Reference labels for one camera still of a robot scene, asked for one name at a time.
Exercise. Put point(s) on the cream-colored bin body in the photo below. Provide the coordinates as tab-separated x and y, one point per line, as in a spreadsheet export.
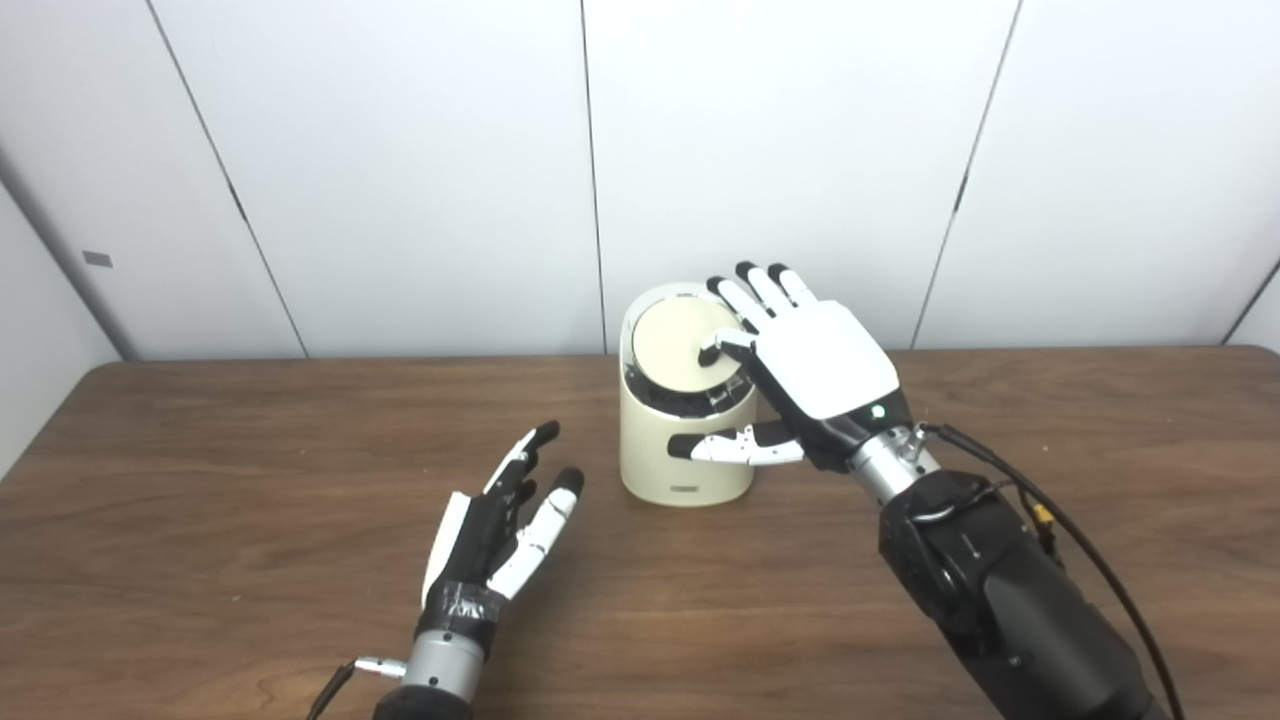
650	450

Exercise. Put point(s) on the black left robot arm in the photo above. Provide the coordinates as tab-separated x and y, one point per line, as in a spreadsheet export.
440	670

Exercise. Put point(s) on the white and black left hand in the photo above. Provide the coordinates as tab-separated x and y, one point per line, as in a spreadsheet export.
480	550

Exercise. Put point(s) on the small yellow connector plug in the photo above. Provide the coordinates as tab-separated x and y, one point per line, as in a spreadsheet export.
1044	516

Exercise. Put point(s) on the white and black right hand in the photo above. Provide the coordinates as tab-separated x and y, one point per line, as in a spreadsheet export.
825	360

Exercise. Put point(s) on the cream-colored round bin lid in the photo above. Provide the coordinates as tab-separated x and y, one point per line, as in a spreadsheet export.
670	340

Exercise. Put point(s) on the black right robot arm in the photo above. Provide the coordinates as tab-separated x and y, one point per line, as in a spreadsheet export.
1020	610

